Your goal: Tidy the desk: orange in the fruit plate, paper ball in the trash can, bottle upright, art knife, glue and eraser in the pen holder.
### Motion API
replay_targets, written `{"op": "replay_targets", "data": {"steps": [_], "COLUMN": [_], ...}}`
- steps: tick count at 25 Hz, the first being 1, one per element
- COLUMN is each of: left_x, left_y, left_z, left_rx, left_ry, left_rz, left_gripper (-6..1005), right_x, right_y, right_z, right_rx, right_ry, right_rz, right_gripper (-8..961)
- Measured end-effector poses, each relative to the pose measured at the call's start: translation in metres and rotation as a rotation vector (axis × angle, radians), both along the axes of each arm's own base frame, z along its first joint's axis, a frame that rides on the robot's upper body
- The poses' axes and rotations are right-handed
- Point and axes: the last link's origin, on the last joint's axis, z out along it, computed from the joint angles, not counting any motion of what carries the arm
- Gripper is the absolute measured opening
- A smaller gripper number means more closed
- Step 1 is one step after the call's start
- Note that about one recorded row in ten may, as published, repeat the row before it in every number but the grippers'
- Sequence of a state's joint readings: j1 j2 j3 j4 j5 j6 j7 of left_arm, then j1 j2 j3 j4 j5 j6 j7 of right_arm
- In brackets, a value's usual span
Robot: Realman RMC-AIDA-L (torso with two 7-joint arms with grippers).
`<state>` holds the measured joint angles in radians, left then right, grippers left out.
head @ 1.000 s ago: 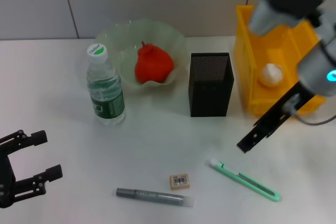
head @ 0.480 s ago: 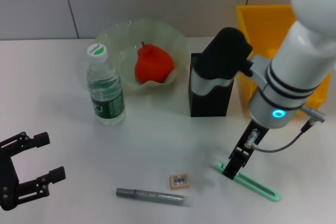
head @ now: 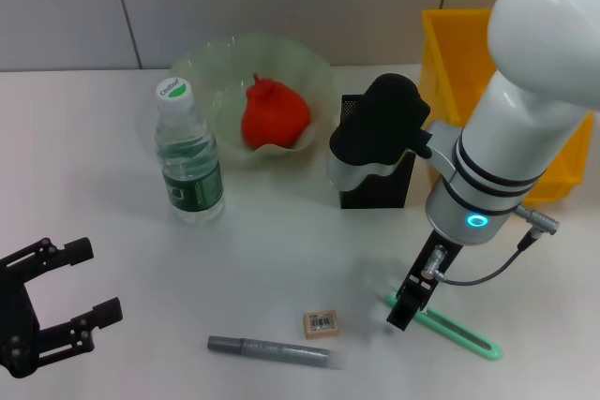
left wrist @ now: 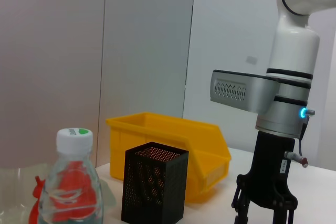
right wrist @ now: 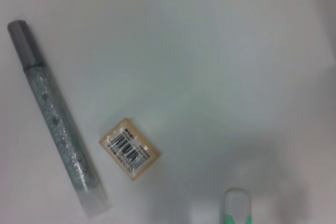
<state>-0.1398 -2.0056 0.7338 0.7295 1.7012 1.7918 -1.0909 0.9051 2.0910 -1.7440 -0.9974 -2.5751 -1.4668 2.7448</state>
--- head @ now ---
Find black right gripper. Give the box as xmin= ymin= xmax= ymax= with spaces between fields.
xmin=386 ymin=230 xmax=464 ymax=331

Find clear green-label water bottle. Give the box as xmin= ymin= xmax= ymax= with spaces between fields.
xmin=154 ymin=76 xmax=226 ymax=227

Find yellow plastic bin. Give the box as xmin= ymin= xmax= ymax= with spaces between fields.
xmin=420 ymin=8 xmax=594 ymax=205

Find grey right gripper cable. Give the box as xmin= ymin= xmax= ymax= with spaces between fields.
xmin=421 ymin=202 xmax=563 ymax=287

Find green utility knife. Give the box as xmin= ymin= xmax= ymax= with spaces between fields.
xmin=382 ymin=294 xmax=503 ymax=363

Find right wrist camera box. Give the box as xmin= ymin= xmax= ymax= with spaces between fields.
xmin=326 ymin=72 xmax=433 ymax=193

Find beige eraser with barcode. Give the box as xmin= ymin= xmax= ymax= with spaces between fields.
xmin=302 ymin=308 xmax=339 ymax=340

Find black mesh pen holder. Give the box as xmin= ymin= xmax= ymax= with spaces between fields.
xmin=337 ymin=93 xmax=419 ymax=210

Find grey marker pen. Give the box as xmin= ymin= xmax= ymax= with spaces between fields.
xmin=205 ymin=334 xmax=348 ymax=371

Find red-orange orange fruit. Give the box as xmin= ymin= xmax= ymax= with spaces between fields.
xmin=240 ymin=72 xmax=312 ymax=149

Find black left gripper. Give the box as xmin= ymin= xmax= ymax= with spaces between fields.
xmin=0 ymin=236 xmax=124 ymax=378

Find pale green glass fruit bowl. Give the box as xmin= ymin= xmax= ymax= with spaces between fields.
xmin=169 ymin=33 xmax=335 ymax=170

